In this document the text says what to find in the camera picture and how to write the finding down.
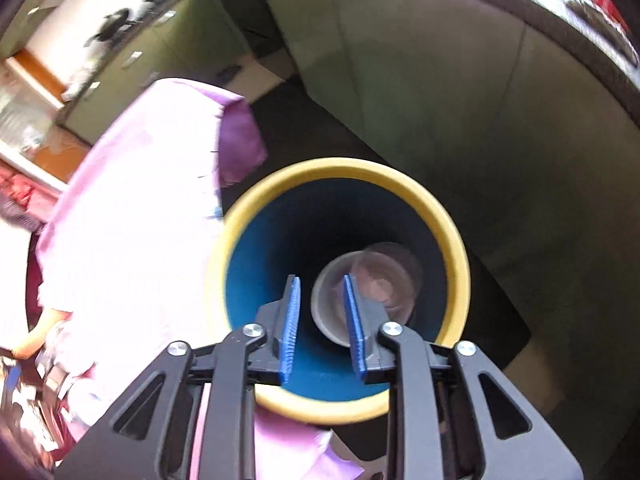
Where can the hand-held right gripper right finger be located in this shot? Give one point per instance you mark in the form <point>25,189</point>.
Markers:
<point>354,325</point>

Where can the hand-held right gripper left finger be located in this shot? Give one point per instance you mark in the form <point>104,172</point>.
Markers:
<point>292,321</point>

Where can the clear plastic cup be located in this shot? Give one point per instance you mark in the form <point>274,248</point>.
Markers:
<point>387,285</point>

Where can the yellow rimmed blue trash bin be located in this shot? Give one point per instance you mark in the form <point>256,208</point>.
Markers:
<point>280,240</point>

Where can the pink floral tablecloth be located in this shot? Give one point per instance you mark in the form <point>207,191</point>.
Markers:
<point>140,210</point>

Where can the green sink side cabinets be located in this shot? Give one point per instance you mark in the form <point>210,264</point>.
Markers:
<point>450,110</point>

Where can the green stove side cabinets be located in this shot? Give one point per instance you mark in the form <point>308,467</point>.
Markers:
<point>150,60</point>

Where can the black lidded wok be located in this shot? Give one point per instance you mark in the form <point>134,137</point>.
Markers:
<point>112,27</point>

